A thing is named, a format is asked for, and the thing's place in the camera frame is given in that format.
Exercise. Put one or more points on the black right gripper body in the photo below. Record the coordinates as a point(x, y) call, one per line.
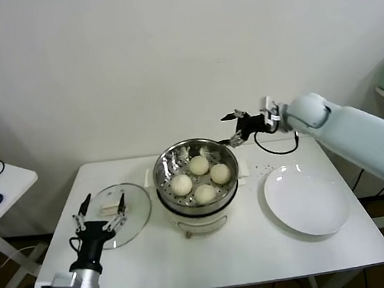
point(253, 124)

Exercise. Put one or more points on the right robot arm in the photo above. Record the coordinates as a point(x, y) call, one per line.
point(348, 131)

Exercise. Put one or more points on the white steamed baozi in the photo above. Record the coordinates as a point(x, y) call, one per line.
point(182, 185)
point(199, 165)
point(205, 193)
point(220, 174)

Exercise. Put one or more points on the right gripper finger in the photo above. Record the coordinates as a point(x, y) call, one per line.
point(234, 139)
point(238, 115)

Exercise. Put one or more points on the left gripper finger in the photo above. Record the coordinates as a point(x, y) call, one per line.
point(79, 222)
point(117, 221)

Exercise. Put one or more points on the white side table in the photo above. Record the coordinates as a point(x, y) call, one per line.
point(14, 183)

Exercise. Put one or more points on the white oval plate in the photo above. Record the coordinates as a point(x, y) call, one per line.
point(304, 201)

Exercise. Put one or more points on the white electric cooker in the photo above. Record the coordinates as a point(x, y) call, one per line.
point(200, 225)

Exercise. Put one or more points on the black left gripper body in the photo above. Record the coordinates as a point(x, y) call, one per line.
point(92, 240)

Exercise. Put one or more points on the glass pot lid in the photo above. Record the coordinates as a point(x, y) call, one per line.
point(137, 215)

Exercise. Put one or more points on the stainless steel steamer basket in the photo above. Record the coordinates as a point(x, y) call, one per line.
point(166, 160)

